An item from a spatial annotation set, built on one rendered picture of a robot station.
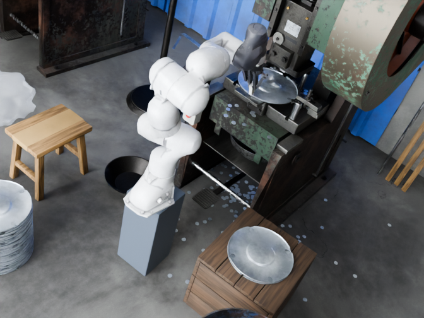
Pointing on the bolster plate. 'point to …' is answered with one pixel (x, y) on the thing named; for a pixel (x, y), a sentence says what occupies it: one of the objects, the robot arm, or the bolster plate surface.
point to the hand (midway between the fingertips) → (252, 88)
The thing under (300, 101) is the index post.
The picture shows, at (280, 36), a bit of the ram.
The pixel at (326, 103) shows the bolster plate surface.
